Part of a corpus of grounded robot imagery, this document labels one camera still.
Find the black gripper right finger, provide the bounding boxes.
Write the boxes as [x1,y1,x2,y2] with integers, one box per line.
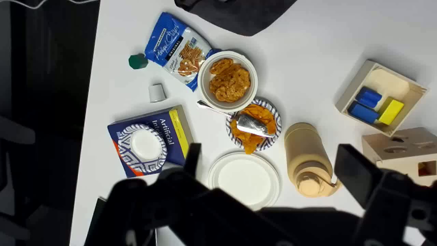
[333,143,389,212]

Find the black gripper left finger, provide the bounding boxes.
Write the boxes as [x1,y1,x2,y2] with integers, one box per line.
[182,142,203,178]

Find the wooden block toy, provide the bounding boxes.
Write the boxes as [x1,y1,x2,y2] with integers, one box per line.
[360,126,437,164]

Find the wooden shape sorter box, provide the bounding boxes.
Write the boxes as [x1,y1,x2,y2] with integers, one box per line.
[399,152,437,188]

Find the blue and yellow book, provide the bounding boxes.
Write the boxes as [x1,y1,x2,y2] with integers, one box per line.
[106,104,195,179]

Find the blue patterned paper bowl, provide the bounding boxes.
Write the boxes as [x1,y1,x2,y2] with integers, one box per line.
[115,123,169,176]

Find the plain white plate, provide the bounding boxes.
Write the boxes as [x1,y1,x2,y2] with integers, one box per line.
[207,150,282,212]

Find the tan water bottle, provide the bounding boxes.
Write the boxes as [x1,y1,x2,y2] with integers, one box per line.
[282,120,341,198]

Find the blue block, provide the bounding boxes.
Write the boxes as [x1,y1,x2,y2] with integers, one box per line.
[346,101,380,126]
[354,86,383,111]

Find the white bowl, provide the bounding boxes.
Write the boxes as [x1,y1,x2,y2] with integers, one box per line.
[196,49,259,113]

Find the silver foil wrapped item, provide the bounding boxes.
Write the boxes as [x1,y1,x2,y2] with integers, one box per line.
[233,112,277,138]

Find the yellow block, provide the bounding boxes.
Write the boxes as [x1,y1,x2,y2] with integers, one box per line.
[376,97,405,127]

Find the small white cup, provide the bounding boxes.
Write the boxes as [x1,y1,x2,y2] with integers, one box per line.
[147,82,167,104]

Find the shallow wooden tray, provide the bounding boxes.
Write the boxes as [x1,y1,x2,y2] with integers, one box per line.
[334,57,428,138]

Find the orange chips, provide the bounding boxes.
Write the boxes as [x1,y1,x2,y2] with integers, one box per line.
[229,102,278,156]

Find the orange pretzel snacks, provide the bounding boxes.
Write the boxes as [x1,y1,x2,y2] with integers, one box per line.
[207,57,252,104]

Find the blue patterned paper plate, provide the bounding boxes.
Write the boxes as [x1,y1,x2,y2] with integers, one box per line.
[225,97,282,154]

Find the green bottle cap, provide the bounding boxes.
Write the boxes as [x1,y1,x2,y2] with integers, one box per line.
[126,52,150,71]

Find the blue snack pouch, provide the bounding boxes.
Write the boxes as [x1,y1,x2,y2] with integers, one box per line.
[143,11,221,93]

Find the black cloth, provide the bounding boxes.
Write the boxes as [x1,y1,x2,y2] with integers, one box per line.
[173,0,297,37]

